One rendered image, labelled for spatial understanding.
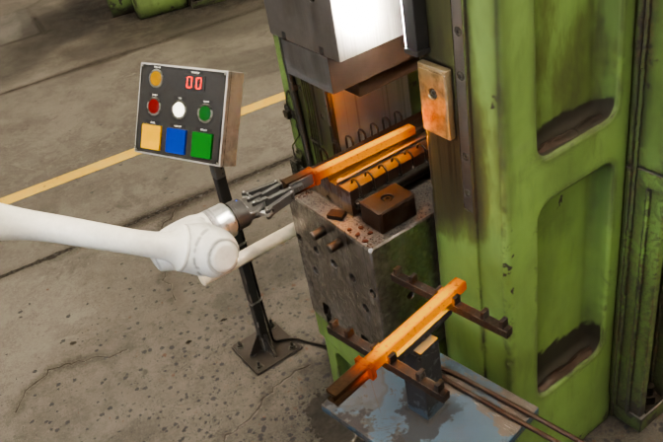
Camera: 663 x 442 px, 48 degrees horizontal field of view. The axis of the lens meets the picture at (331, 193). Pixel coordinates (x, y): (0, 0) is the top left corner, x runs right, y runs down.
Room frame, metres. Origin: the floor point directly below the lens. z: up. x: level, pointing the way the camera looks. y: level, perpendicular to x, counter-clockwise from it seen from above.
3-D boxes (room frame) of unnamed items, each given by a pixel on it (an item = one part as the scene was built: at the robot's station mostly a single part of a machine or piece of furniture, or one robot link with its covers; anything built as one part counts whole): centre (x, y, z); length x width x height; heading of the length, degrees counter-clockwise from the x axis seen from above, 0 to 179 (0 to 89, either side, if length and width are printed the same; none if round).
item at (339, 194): (1.79, -0.18, 0.96); 0.42 x 0.20 x 0.09; 120
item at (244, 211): (1.54, 0.21, 1.04); 0.09 x 0.08 x 0.07; 120
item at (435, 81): (1.48, -0.27, 1.27); 0.09 x 0.02 x 0.17; 30
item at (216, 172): (2.13, 0.35, 0.54); 0.04 x 0.04 x 1.08; 30
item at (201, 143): (1.97, 0.35, 1.01); 0.07 x 0.05 x 0.07; 55
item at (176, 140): (2.02, 0.43, 1.01); 0.07 x 0.05 x 0.07; 55
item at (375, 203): (1.56, -0.14, 0.95); 0.12 x 0.08 x 0.06; 120
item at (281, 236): (1.94, 0.26, 0.62); 0.44 x 0.05 x 0.05; 120
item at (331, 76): (1.79, -0.18, 1.32); 0.42 x 0.20 x 0.10; 120
